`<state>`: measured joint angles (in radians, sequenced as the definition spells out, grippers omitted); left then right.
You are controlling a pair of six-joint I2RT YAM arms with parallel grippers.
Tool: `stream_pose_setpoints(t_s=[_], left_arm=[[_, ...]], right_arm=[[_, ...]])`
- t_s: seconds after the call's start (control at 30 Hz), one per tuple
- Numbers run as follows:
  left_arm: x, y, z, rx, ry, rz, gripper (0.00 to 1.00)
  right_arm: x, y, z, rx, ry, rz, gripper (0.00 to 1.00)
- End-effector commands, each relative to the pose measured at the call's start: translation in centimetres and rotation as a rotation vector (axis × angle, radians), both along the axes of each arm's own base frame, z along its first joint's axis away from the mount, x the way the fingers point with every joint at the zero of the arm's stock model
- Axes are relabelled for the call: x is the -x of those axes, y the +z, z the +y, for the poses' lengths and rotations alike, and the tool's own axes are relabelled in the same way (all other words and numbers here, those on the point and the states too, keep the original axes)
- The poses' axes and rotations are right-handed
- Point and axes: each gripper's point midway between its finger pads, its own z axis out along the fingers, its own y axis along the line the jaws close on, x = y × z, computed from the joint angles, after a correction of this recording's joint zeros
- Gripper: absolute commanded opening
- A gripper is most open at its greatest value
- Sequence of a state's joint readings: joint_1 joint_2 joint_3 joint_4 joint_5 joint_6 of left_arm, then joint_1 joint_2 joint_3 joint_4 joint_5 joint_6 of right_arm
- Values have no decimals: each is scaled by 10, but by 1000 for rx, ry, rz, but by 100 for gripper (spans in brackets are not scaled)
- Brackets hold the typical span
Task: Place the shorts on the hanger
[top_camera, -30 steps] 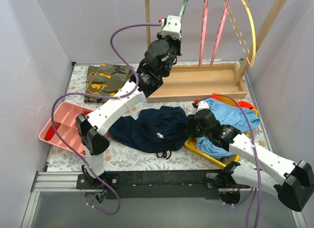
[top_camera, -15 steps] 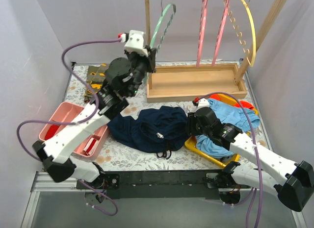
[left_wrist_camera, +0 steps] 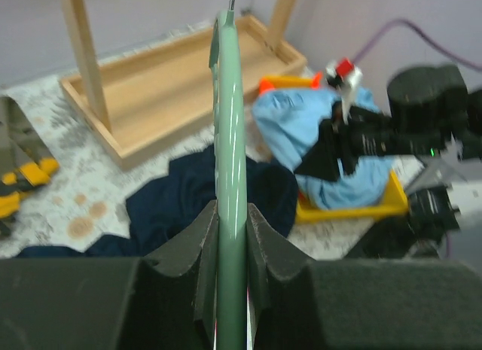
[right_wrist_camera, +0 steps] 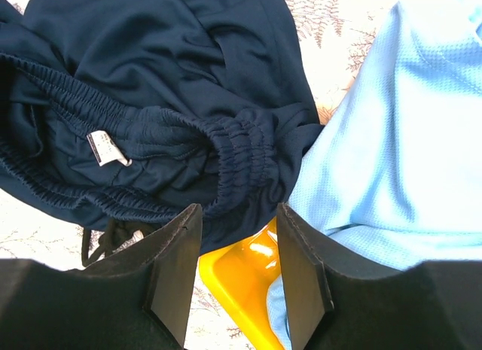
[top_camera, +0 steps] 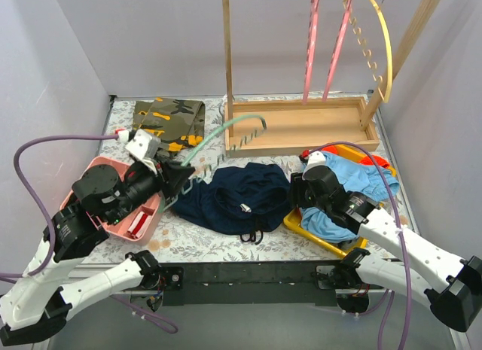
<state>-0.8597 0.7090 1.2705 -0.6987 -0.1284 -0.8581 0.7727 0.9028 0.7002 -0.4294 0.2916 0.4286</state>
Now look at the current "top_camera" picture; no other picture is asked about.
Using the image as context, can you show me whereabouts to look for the navy blue shorts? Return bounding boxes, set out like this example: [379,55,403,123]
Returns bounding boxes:
[172,163,292,245]

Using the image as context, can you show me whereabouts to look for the green hanger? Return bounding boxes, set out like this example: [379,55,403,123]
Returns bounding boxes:
[180,114,267,195]

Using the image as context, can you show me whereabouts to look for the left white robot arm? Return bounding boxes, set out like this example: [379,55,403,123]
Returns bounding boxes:
[1,160,194,346]

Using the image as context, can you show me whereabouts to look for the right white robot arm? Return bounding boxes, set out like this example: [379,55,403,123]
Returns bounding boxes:
[288,165,481,333]

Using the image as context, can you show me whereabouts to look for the camouflage shorts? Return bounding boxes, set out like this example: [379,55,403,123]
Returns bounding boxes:
[133,97,206,158]

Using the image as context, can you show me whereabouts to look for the light blue shorts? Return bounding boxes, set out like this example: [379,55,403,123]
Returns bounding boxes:
[300,151,389,244]

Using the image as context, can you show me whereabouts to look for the yellow hanger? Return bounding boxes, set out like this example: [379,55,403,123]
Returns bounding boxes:
[343,0,393,103]

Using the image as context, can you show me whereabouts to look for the pink hanger right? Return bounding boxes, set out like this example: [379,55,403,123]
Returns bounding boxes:
[322,0,352,101]

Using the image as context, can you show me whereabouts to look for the pink hanger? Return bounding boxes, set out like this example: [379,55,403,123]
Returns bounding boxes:
[302,0,320,105]
[322,0,352,101]

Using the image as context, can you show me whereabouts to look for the pink hanger left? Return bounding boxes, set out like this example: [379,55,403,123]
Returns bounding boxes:
[302,0,320,105]

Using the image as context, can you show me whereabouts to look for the orange garment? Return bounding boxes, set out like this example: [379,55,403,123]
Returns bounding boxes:
[323,145,392,170]

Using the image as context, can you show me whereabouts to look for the yellow plastic tray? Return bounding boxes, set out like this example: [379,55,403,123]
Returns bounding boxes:
[283,145,400,258]

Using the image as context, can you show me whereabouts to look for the red white cloth in tray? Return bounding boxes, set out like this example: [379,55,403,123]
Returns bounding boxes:
[127,212,151,239]

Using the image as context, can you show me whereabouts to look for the pink divided organizer tray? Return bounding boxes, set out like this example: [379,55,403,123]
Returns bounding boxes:
[60,156,161,245]

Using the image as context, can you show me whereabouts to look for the floral table mat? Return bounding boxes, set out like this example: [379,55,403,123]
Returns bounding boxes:
[84,95,419,264]

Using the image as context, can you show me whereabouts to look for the wooden clothes rack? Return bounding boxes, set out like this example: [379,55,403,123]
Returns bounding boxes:
[222,0,441,157]

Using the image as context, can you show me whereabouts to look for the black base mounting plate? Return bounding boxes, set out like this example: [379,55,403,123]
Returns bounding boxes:
[126,260,383,313]

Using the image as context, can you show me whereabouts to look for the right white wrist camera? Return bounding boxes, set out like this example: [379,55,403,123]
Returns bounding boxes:
[300,151,326,174]

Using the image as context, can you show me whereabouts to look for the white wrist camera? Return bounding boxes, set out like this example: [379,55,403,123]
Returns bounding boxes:
[115,129,161,173]
[300,151,326,174]

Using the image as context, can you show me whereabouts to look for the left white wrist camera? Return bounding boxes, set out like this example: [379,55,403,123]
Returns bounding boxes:
[115,129,161,173]

